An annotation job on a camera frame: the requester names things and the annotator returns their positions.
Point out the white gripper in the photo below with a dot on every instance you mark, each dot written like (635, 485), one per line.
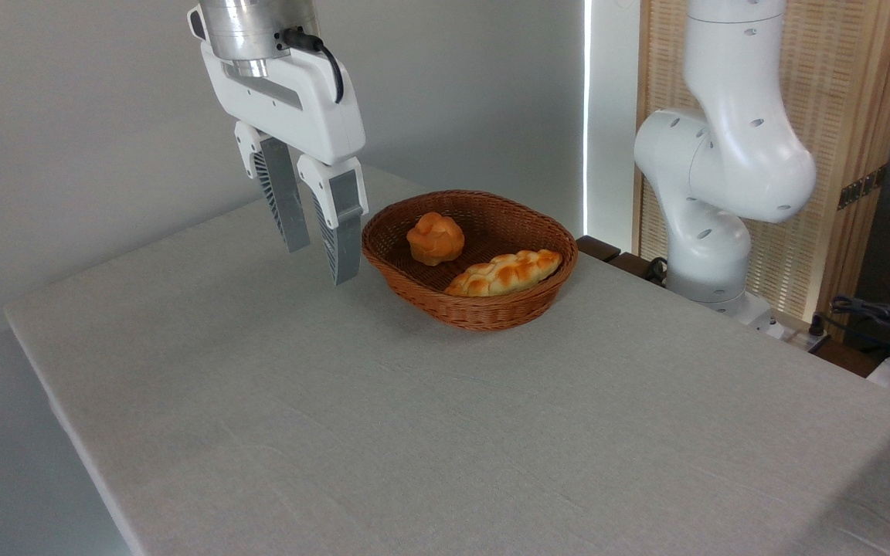
(302, 108)

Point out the round orange bread roll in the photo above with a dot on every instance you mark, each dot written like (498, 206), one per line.
(435, 238)

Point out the long braided bread loaf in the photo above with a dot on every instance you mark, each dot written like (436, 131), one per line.
(503, 274)

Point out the brown wicker basket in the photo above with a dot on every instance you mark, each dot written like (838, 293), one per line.
(491, 309)

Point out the grey tablecloth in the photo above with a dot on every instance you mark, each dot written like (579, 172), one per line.
(414, 432)

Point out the dark wooden side table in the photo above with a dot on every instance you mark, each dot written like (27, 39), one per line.
(598, 247)

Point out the dark metal screen hinge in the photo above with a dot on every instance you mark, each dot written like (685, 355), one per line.
(862, 187)

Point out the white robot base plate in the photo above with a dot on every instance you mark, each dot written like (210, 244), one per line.
(758, 313)

